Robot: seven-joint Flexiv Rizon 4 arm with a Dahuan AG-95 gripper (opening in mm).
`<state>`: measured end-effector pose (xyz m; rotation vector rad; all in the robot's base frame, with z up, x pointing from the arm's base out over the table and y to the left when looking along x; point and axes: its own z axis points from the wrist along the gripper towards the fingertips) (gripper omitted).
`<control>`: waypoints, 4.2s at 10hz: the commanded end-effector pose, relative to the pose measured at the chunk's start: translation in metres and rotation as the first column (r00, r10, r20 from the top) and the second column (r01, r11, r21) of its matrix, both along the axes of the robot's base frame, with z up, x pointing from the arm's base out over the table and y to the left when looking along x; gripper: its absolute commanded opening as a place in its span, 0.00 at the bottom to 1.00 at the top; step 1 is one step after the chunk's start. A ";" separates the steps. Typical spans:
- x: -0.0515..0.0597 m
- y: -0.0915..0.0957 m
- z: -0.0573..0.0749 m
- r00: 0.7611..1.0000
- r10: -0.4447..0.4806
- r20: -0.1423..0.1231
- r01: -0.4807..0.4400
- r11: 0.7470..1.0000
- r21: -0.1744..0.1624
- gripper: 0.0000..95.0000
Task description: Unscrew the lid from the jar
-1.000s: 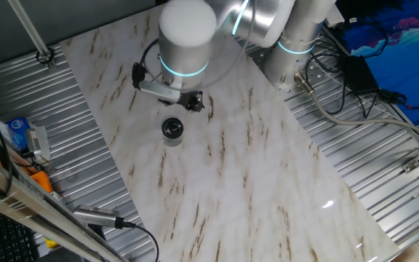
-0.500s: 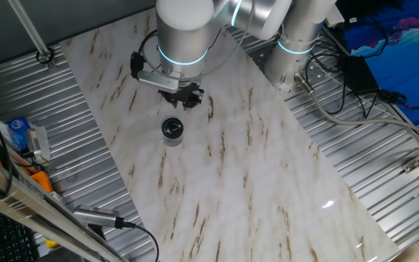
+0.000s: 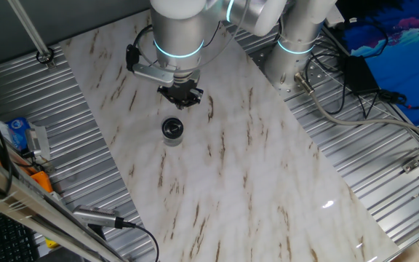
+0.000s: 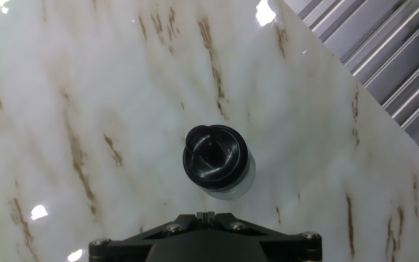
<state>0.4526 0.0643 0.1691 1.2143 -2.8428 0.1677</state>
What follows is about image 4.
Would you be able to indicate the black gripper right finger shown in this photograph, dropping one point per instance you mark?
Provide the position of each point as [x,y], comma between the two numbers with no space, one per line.
[286,245]

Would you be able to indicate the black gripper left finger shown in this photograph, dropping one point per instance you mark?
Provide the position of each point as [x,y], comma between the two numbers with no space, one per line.
[136,244]

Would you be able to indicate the black jar lid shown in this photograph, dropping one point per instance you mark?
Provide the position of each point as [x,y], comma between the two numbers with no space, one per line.
[215,158]

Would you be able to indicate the clear glass jar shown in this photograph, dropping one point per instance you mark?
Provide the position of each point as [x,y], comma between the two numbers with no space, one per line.
[246,185]

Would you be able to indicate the marble pattern board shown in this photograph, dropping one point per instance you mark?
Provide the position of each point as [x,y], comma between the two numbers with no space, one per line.
[86,109]

